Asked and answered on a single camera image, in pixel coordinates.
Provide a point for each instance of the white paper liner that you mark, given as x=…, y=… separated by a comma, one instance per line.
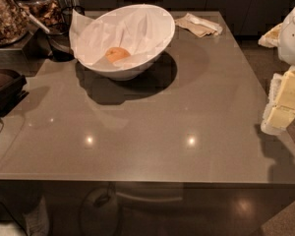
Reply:
x=134, y=30

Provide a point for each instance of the folded paper napkins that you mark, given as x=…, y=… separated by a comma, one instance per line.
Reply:
x=198, y=26

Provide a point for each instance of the white scoop handle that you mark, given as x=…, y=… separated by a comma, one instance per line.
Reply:
x=34, y=18

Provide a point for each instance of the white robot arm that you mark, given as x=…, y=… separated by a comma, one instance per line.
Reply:
x=286, y=41

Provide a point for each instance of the glass jar of snacks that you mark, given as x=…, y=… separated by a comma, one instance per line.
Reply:
x=13, y=22

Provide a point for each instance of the white bowl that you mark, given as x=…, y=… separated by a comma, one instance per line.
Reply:
x=128, y=70

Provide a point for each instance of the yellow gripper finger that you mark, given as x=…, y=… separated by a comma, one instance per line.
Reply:
x=280, y=110
x=270, y=39

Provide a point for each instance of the dark tray at left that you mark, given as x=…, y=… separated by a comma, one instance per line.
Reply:
x=11, y=90

